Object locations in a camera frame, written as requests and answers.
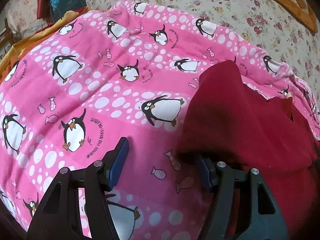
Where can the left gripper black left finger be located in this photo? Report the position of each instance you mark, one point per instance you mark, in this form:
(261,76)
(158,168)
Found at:
(72,192)

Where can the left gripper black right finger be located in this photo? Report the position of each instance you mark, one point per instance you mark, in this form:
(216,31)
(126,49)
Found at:
(242,205)

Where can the dark red small garment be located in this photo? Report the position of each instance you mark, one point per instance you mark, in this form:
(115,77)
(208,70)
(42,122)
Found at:
(227,121)

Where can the pink penguin print blanket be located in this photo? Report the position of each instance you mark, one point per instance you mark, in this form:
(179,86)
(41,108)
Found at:
(128,72)

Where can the orange yellow cloth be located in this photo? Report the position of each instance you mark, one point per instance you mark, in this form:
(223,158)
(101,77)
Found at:
(21,48)

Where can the teal cloth bag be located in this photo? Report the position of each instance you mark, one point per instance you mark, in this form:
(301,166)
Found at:
(59,7)

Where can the floral print bed quilt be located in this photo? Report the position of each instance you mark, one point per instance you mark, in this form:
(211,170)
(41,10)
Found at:
(264,23)

